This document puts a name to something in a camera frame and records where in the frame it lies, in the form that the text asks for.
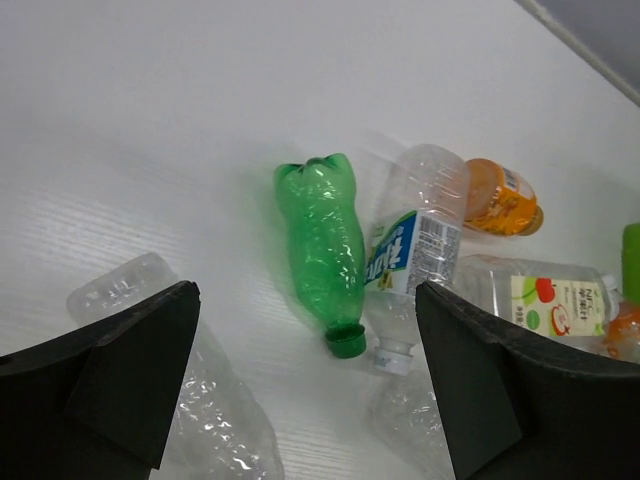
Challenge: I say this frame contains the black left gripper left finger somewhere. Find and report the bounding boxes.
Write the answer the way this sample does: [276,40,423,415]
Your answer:
[1,281,200,479]

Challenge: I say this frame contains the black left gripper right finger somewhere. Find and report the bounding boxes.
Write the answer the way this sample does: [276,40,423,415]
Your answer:
[416,282,639,479]

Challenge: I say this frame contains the clear plastic bottle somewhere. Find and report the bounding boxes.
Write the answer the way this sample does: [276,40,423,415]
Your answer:
[66,252,285,479]

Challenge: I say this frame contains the green plastic bottle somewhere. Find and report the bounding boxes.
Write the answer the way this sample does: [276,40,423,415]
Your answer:
[273,153,366,359]

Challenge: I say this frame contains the green plastic bin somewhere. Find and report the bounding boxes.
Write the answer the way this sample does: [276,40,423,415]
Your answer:
[621,223,640,305]

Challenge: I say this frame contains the clear bottle apple label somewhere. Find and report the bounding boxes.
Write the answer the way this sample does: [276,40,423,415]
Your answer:
[453,255,621,352]

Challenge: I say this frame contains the long orange drink bottle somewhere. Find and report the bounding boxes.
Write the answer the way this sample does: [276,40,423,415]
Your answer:
[604,301,639,364]

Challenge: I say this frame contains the clear bottle blue white label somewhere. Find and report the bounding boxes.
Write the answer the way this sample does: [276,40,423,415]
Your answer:
[364,144,469,375]

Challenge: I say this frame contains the short orange juice bottle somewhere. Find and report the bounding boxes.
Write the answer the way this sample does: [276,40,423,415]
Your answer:
[464,158,544,237]

